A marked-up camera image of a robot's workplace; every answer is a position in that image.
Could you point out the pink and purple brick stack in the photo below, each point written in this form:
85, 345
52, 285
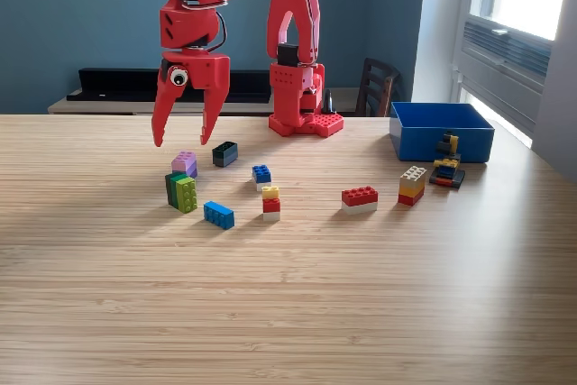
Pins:
184, 163

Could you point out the yellow toy digger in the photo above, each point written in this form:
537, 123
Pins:
446, 168

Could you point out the blue bin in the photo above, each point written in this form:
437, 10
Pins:
419, 141

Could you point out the dark green grey brick stack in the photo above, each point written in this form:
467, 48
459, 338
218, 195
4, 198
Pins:
224, 155

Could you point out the wooden sideboard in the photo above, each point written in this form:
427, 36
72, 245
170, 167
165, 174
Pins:
112, 107

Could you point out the black shelf tray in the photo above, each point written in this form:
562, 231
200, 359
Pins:
112, 87

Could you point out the blue and white brick stack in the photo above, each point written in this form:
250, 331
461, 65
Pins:
261, 174

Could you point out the dark wooden chair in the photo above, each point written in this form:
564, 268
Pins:
376, 83

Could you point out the red and white brick stack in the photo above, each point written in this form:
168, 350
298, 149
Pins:
359, 198

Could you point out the grey wall heater unit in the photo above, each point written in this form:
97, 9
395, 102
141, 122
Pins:
505, 69

